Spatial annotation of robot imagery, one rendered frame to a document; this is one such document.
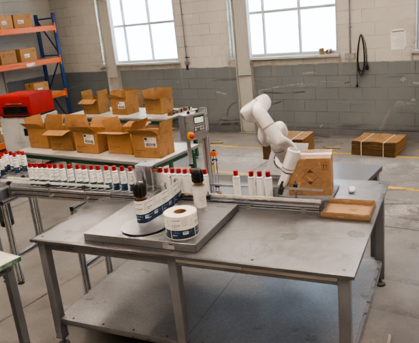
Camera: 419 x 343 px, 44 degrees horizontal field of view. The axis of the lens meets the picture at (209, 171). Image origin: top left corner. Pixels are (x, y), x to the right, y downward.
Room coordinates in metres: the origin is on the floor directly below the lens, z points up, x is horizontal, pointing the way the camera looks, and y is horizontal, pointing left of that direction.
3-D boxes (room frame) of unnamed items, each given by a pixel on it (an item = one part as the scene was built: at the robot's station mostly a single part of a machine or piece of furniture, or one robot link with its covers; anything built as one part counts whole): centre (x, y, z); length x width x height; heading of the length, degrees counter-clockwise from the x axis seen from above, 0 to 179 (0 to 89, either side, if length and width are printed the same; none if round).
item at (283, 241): (3.43, -0.04, 0.82); 2.10 x 1.50 x 0.02; 64
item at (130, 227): (3.11, 0.45, 0.89); 0.31 x 0.31 x 0.01
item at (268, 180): (3.36, -0.39, 0.98); 0.05 x 0.05 x 0.20
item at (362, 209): (3.13, -0.87, 0.85); 0.30 x 0.26 x 0.04; 64
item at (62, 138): (6.09, 1.64, 0.97); 0.44 x 0.38 x 0.37; 150
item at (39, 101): (8.68, 2.89, 0.61); 0.70 x 0.60 x 1.22; 67
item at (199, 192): (3.29, 0.08, 1.03); 0.09 x 0.09 x 0.30
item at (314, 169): (3.57, -0.73, 0.99); 0.30 x 0.24 x 0.27; 73
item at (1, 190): (4.32, 1.82, 0.71); 0.15 x 0.12 x 0.34; 154
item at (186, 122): (3.70, 0.09, 1.38); 0.17 x 0.10 x 0.19; 119
